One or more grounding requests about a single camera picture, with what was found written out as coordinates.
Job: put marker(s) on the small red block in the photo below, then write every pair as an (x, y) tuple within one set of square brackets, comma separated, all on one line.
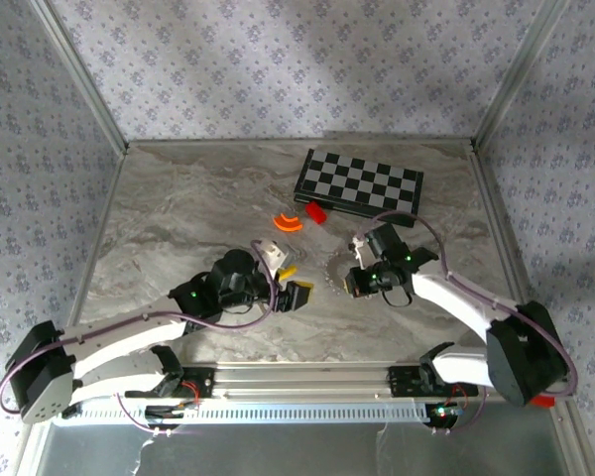
[(543, 400)]

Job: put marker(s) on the shiny metal sheet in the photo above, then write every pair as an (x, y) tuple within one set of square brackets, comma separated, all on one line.
[(277, 451)]

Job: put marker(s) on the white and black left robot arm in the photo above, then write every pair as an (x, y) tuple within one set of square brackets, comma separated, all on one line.
[(119, 342)]

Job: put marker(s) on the aluminium table side rail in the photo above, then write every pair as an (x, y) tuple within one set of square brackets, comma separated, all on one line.
[(496, 223), (99, 223)]

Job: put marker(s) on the red toy brick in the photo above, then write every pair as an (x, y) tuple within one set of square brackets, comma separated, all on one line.
[(316, 212)]

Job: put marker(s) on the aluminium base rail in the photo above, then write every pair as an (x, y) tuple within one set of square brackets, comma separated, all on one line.
[(302, 379)]

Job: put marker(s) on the orange curved plastic piece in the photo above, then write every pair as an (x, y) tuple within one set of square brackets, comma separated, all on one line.
[(287, 225)]

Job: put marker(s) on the black and grey chessboard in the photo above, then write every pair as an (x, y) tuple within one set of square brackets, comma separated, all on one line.
[(362, 183)]

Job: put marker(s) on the small circuit board with lights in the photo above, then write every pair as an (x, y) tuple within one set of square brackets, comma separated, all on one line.
[(443, 411)]

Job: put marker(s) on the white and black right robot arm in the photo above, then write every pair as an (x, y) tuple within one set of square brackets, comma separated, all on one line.
[(451, 297)]

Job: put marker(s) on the aluminium frame post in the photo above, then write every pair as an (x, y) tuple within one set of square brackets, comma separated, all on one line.
[(79, 74), (520, 69)]

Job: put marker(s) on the aluminium table back rail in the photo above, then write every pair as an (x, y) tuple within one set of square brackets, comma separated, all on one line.
[(302, 143)]

